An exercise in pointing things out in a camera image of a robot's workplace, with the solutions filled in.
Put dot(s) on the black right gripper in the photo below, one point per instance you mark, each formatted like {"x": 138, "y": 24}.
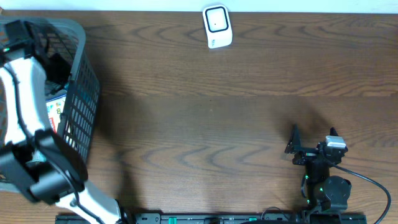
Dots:
{"x": 294, "y": 146}

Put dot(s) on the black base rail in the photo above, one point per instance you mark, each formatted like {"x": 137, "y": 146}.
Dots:
{"x": 156, "y": 218}

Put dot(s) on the grey plastic shopping basket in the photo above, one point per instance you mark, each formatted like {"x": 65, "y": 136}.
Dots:
{"x": 79, "y": 93}

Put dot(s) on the white barcode scanner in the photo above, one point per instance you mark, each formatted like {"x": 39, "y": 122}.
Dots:
{"x": 217, "y": 26}

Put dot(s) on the yellow red snack bag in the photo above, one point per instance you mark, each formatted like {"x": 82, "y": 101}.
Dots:
{"x": 55, "y": 109}

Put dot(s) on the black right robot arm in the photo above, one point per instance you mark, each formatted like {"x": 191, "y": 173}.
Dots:
{"x": 324, "y": 192}

